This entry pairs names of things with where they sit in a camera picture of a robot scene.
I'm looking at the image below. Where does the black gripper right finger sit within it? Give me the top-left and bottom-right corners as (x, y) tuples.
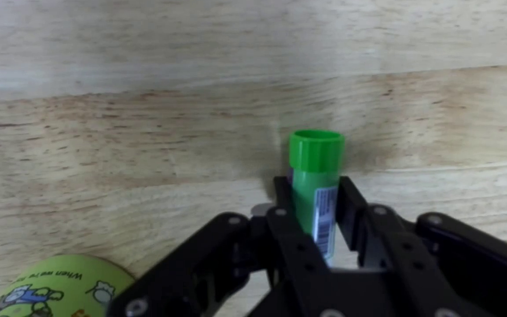
(329, 174), (507, 317)

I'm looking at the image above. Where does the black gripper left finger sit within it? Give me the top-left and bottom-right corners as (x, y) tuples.
(104, 174), (333, 317)

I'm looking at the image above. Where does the green glue stick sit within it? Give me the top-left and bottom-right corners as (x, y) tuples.
(287, 128), (347, 264)

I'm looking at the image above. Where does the green plastic mug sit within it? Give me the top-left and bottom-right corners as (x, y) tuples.
(0, 253), (138, 317)

